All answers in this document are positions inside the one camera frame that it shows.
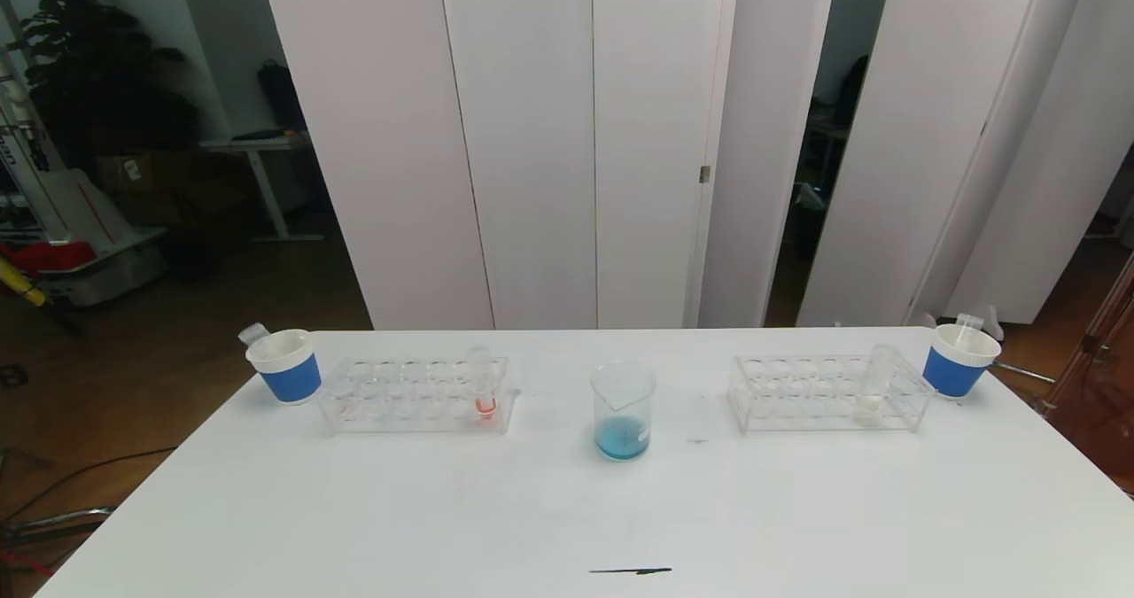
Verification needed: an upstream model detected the clear glass beaker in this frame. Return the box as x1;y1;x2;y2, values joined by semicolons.
591;361;658;462

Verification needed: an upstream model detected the clear acrylic tube rack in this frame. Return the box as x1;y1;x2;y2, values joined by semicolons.
726;353;937;433
319;354;515;435

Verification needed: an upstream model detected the yellow pigment test tube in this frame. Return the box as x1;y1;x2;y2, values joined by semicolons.
856;343;901;423

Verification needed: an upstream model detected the white folding partition screen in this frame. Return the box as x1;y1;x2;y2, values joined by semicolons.
259;0;839;330
796;0;1134;328

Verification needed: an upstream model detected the blue white paper cup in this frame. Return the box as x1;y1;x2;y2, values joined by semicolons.
246;330;323;405
921;323;1002;400

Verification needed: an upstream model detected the white standing desk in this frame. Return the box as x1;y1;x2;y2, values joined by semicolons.
200;131;325;243

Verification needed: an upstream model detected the black bag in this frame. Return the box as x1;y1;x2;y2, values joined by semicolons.
257;59;308;135

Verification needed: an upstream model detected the white floor object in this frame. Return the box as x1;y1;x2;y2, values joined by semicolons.
921;306;1006;342

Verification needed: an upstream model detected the brown cardboard box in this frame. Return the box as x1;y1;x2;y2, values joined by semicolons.
96;151;183;198

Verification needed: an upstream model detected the grey crate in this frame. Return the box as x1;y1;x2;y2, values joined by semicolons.
40;226;169;307

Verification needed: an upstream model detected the white board with red line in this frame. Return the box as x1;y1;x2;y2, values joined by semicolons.
34;168;134;258

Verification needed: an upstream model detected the dark green potted plant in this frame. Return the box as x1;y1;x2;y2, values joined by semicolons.
0;0;203;178

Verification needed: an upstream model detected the red box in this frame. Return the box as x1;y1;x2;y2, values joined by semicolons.
0;242;95;274

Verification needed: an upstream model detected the yellow tool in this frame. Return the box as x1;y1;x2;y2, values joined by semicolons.
0;255;50;308

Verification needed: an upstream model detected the metal floor leg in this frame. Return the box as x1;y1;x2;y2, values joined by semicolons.
0;507;114;548

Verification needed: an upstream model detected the black floor cable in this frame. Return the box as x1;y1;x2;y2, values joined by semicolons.
0;445;178;524

